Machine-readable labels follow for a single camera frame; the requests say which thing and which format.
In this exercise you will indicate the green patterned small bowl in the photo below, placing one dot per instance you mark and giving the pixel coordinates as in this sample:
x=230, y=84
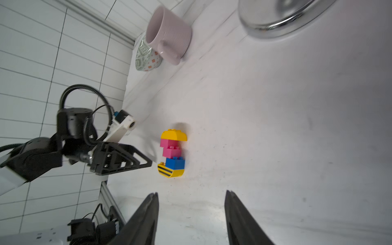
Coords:
x=146, y=59

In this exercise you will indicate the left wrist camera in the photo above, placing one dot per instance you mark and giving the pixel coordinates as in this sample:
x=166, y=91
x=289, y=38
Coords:
x=121, y=125

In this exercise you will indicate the yellow curved lego brick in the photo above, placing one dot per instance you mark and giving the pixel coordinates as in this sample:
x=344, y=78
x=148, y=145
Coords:
x=173, y=134

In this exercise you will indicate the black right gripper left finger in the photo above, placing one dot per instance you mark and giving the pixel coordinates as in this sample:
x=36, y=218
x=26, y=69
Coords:
x=141, y=227

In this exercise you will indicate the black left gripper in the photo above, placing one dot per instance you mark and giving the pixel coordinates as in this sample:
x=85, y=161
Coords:
x=111, y=158

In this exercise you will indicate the pale pink ribbed mug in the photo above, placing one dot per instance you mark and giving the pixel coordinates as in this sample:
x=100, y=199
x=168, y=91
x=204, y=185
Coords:
x=169, y=35

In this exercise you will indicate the pink lego brick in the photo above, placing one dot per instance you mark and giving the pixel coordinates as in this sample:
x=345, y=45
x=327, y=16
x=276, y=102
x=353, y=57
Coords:
x=166, y=143
x=172, y=152

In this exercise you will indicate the blue lego brick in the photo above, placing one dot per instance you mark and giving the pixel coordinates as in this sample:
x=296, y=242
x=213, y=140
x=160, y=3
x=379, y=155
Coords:
x=175, y=163

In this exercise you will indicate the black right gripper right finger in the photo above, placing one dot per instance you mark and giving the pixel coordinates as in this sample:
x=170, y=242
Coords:
x=242, y=228

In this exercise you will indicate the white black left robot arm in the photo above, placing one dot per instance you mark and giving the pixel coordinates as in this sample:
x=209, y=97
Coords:
x=76, y=139

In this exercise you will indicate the chrome cup holder stand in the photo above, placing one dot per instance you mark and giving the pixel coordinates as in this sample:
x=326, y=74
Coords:
x=266, y=19

